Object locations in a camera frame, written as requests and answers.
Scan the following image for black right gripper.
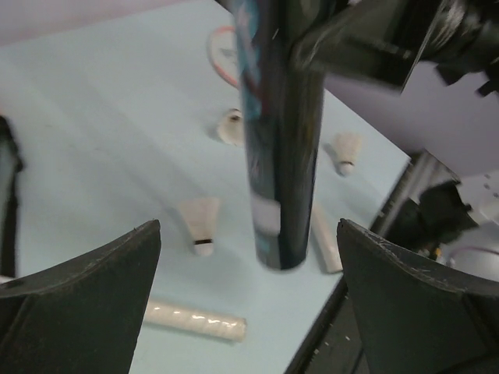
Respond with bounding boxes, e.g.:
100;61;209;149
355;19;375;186
291;1;424;90

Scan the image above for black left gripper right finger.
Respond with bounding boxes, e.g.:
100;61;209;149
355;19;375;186
337;219;498;373

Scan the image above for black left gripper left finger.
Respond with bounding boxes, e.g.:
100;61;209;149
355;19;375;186
1;220;161;373

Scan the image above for white feather shuttlecock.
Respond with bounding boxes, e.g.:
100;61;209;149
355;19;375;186
331;132;363;177
217;108;244;147
179;197;221;256

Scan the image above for black shuttlecock tube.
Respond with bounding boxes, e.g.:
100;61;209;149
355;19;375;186
231;0;334;270

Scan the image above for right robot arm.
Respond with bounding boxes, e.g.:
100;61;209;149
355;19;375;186
291;1;498;97

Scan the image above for pink badminton racket right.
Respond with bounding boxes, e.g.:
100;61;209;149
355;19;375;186
207;26;342;273

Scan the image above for pink badminton racket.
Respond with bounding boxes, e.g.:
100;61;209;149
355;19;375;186
143;299;247;342
207;26;342;273

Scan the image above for pink badminton racket left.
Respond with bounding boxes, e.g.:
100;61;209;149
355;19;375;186
143;299;247;342

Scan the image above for pink racket cover bag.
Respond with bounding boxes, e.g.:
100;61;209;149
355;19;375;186
1;115;23;277

